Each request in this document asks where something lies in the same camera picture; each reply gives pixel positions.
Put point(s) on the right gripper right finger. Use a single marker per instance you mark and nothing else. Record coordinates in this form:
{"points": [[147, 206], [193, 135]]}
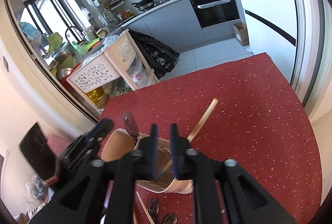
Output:
{"points": [[224, 192]]}

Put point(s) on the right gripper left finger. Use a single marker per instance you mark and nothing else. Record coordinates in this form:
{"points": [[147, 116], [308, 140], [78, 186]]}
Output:
{"points": [[104, 191]]}

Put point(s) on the dark handled metal spoon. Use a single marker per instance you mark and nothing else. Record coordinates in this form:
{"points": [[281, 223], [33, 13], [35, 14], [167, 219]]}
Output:
{"points": [[153, 210], [170, 218], [131, 125]]}

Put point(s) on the bamboo chopstick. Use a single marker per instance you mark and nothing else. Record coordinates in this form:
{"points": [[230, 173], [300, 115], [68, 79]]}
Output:
{"points": [[193, 133], [144, 208]]}

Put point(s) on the white utensil holder caddy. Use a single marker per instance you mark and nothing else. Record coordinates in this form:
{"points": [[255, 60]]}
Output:
{"points": [[121, 142]]}

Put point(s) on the white flower pattern storage cart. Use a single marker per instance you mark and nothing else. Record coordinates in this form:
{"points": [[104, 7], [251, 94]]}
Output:
{"points": [[121, 59]]}

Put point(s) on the black plastic bag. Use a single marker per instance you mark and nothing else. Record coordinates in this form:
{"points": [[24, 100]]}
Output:
{"points": [[160, 57]]}

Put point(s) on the black wok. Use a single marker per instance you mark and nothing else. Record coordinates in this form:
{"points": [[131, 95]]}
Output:
{"points": [[144, 5]]}

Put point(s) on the cardboard box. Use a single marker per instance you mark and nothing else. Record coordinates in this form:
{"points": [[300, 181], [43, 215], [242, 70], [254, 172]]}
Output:
{"points": [[241, 33]]}

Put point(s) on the black built-in oven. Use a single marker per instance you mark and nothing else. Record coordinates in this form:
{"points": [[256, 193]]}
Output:
{"points": [[213, 12]]}

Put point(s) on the white refrigerator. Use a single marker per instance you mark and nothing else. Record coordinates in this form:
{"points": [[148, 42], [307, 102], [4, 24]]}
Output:
{"points": [[272, 29]]}

